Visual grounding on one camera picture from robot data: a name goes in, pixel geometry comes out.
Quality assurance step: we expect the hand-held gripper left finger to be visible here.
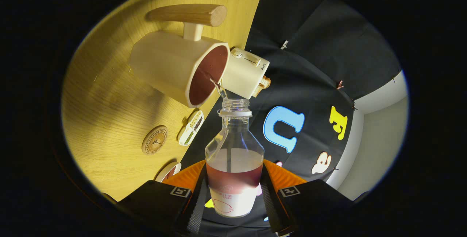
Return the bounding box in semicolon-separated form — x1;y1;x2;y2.
117;160;208;236

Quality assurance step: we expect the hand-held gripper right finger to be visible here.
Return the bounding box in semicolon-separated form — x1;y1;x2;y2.
260;159;354;236

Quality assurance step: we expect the clear juice bottle pink label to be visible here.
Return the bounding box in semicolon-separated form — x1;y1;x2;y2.
205;98;265;218

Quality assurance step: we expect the round wooden coaster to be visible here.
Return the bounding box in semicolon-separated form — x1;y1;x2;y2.
142;125;169;155

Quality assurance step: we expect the cream cup with wooden handle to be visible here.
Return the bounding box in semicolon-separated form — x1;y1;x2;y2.
130;4;231;108

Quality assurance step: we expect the reddish brown meat patty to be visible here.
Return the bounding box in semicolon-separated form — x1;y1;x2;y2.
163;166;178;181

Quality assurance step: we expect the white round plate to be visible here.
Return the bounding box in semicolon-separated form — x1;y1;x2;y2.
155;162;182;183

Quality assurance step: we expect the white divided seed dish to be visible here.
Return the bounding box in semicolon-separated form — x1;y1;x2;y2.
178;110;205;146

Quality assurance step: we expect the toast slice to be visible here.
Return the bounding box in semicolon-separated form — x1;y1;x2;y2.
252;76;271;98

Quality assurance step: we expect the wooden table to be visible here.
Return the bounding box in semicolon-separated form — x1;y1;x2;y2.
60;0;269;202

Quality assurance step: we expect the cream toaster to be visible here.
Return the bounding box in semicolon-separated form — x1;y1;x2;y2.
221;47;270;100

